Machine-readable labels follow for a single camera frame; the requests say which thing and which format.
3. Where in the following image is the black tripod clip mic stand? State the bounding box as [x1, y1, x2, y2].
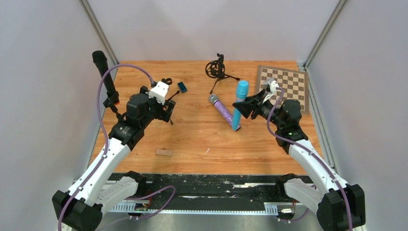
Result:
[161, 78, 180, 125]

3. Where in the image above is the blue microphone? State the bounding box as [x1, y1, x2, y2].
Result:
[231, 80, 250, 132]

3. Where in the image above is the black tripod shock-mount stand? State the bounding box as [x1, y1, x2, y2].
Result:
[205, 53, 241, 94]

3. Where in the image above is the black round-base mic stand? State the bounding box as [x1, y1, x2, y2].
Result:
[103, 91, 126, 122]

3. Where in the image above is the black microphone orange end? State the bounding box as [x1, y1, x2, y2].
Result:
[92, 51, 120, 105]

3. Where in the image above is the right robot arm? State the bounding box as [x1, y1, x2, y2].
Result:
[233, 89, 366, 231]

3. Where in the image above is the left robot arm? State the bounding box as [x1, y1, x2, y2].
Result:
[52, 81, 176, 231]

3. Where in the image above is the blue toy brick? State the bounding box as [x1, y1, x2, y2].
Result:
[177, 82, 188, 93]

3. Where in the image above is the wooden chessboard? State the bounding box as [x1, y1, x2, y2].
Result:
[254, 65, 310, 115]

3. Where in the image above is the purple glitter microphone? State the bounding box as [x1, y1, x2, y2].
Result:
[209, 94, 241, 131]

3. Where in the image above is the small wooden block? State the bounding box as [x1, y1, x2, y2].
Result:
[155, 149, 173, 157]

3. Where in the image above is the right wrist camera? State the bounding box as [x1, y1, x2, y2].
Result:
[263, 78, 279, 102]

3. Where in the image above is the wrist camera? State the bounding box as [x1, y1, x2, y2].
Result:
[263, 78, 279, 102]
[148, 81, 169, 105]

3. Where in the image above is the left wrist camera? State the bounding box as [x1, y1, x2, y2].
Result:
[148, 81, 169, 105]

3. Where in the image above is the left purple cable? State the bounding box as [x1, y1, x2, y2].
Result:
[57, 64, 177, 231]

